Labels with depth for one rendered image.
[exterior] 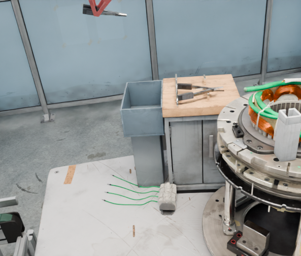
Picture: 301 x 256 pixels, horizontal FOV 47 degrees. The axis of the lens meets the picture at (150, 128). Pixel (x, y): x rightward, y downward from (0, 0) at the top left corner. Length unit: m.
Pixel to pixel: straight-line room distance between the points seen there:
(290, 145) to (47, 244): 0.65
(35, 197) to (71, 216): 1.37
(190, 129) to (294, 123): 0.36
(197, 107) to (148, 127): 0.14
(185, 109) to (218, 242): 0.33
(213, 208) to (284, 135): 0.41
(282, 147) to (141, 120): 0.40
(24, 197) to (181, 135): 1.65
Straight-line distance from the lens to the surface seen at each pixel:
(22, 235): 1.16
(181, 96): 0.86
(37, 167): 2.64
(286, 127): 0.61
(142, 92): 1.04
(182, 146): 0.94
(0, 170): 2.74
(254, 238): 0.84
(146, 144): 0.96
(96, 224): 0.98
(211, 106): 0.87
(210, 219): 0.93
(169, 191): 0.98
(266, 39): 3.25
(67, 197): 1.09
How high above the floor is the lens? 1.48
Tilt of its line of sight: 32 degrees down
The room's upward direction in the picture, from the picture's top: 6 degrees counter-clockwise
